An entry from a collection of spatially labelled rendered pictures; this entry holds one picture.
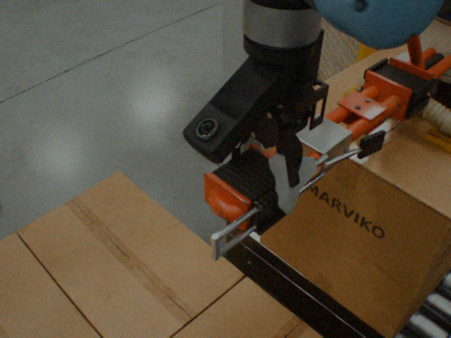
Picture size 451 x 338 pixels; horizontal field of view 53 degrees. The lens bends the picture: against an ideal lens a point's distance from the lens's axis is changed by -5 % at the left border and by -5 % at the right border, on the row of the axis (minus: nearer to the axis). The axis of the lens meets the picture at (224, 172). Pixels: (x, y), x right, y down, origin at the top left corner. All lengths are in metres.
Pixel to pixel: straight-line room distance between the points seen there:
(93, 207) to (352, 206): 0.88
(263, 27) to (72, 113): 2.57
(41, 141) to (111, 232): 1.44
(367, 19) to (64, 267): 1.20
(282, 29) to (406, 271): 0.61
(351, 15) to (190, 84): 2.79
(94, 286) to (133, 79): 2.05
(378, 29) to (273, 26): 0.14
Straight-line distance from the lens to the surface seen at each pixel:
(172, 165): 2.44
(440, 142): 0.93
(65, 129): 2.83
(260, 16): 0.43
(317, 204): 0.97
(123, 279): 1.33
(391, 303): 1.01
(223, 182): 0.55
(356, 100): 0.74
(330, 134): 0.65
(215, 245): 0.51
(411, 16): 0.33
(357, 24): 0.31
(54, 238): 1.47
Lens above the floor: 1.61
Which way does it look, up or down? 42 degrees down
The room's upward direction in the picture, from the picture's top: straight up
